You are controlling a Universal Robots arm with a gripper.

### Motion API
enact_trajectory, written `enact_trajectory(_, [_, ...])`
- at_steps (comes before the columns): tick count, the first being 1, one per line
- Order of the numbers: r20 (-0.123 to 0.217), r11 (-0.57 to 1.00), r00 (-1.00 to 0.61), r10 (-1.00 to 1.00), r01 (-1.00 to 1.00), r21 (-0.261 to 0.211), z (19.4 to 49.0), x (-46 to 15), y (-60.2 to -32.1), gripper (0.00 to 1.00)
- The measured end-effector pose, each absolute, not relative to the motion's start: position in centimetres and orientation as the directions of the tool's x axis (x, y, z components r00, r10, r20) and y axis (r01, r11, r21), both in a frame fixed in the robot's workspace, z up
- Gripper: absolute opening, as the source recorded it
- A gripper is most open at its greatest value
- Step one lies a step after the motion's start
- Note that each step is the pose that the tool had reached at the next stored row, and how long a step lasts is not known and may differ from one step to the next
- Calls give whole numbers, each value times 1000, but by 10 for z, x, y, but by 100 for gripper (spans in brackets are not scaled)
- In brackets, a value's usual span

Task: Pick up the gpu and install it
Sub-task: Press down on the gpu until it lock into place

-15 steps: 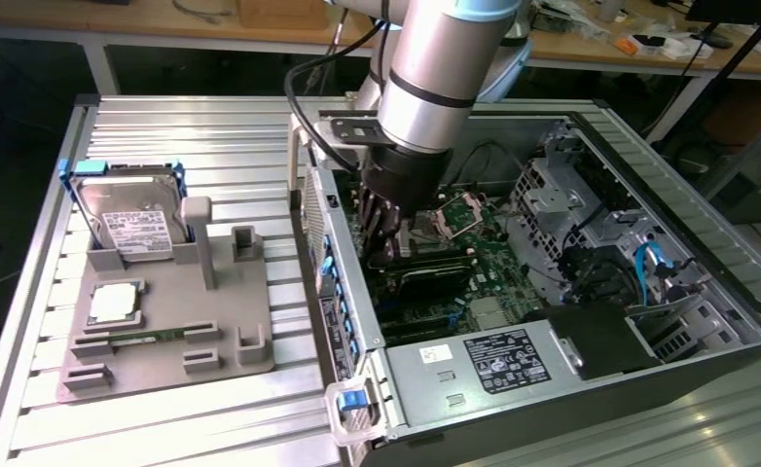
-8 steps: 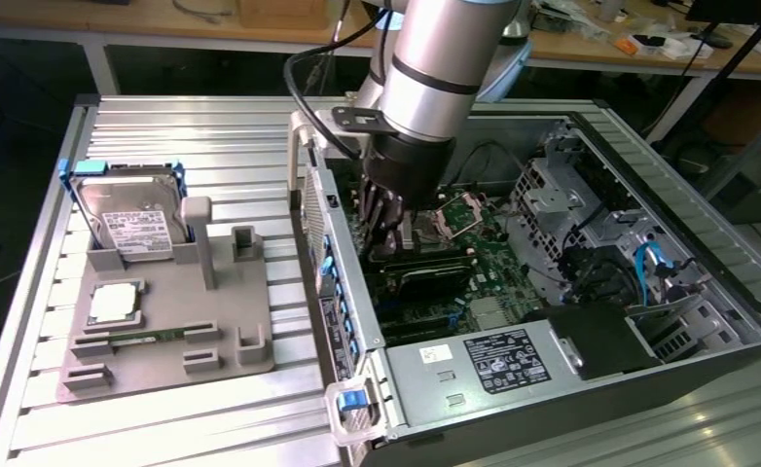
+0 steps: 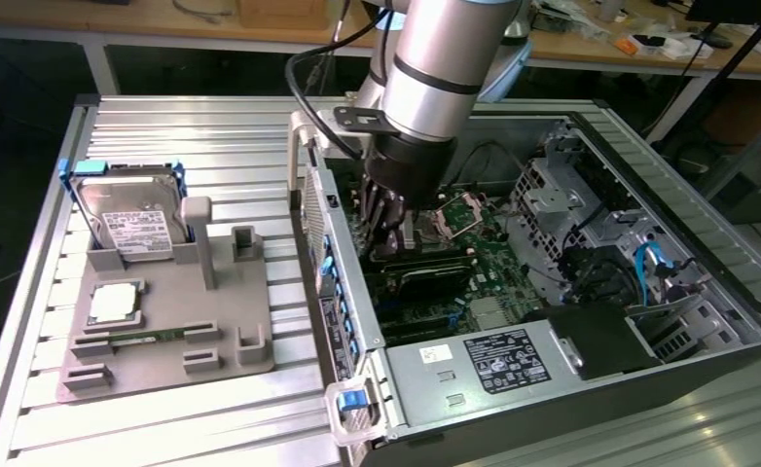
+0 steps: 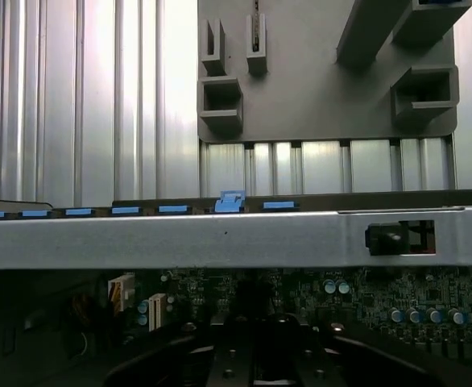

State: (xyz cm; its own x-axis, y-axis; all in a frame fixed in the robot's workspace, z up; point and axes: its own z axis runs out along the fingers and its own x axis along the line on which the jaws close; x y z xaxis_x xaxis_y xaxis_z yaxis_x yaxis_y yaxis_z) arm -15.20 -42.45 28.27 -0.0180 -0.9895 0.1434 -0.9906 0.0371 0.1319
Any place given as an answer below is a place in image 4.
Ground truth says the grey parts rack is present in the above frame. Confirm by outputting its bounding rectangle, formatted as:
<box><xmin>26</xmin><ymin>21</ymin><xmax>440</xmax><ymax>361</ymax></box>
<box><xmin>197</xmin><ymin>0</ymin><xmax>461</xmax><ymax>143</ymax></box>

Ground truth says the grey power supply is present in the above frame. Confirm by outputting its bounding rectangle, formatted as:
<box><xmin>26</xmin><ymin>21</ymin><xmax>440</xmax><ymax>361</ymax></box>
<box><xmin>0</xmin><ymin>268</ymin><xmax>112</xmax><ymax>387</ymax></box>

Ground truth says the black PC case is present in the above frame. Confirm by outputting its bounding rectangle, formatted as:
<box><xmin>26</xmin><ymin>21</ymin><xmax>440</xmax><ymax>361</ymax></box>
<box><xmin>0</xmin><ymin>195</ymin><xmax>472</xmax><ymax>387</ymax></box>

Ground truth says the blue card retention clip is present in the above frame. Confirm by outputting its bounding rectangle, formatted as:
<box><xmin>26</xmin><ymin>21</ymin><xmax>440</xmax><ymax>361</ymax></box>
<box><xmin>214</xmin><ymin>189</ymin><xmax>246</xmax><ymax>214</ymax></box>

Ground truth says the black case switch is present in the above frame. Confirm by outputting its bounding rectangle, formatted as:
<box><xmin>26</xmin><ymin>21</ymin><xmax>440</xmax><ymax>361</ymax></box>
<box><xmin>363</xmin><ymin>223</ymin><xmax>411</xmax><ymax>258</ymax></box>

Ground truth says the green motherboard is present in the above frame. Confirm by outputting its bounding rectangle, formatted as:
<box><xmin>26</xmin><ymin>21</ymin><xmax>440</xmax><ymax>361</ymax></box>
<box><xmin>98</xmin><ymin>268</ymin><xmax>472</xmax><ymax>387</ymax></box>

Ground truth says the white board connector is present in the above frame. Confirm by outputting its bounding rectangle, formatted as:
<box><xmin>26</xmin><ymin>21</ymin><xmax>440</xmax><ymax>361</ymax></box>
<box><xmin>107</xmin><ymin>275</ymin><xmax>137</xmax><ymax>316</ymax></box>
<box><xmin>148</xmin><ymin>291</ymin><xmax>168</xmax><ymax>332</ymax></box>

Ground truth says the green RAM stick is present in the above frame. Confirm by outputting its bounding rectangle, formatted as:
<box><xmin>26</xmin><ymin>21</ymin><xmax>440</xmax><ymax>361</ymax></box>
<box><xmin>250</xmin><ymin>0</ymin><xmax>262</xmax><ymax>52</ymax></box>

